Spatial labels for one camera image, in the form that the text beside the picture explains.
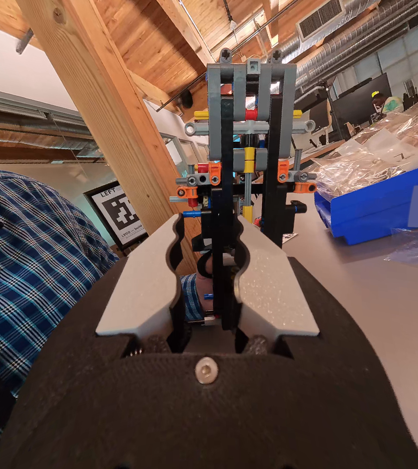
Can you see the silver ventilation duct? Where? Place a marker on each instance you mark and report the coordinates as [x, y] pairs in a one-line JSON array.
[[359, 40]]

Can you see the small black computer monitor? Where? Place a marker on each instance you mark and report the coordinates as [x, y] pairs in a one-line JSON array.
[[319, 113]]

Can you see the blue plastic bin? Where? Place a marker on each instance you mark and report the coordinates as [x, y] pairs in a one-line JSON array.
[[370, 212]]

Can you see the wooden support post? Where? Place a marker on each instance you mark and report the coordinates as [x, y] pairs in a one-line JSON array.
[[95, 110]]

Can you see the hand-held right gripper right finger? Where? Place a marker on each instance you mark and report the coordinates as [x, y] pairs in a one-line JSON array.
[[275, 293]]

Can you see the person's plaid shirt torso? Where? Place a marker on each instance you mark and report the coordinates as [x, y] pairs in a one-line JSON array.
[[29, 256]]

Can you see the pile of clear plastic bags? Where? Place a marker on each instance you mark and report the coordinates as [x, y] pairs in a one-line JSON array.
[[359, 172]]

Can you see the flat clear plastic bag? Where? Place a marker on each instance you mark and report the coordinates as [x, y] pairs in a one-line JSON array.
[[417, 245]]

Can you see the person's left forearm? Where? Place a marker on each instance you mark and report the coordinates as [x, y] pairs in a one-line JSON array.
[[190, 296]]

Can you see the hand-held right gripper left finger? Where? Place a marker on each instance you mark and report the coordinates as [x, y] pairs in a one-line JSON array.
[[139, 285]]

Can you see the white air vent grille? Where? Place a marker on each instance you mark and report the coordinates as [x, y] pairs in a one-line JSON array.
[[319, 18]]

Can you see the multicoloured lego vehicle model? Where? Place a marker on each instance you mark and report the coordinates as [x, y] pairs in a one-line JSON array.
[[227, 128]]

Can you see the black ceiling spotlight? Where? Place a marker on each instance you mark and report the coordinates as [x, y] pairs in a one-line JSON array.
[[186, 98]]

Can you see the large black computer monitor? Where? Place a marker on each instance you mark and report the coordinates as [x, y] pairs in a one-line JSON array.
[[359, 99]]

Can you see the person's left hand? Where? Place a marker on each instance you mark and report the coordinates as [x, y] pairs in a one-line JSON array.
[[202, 284]]

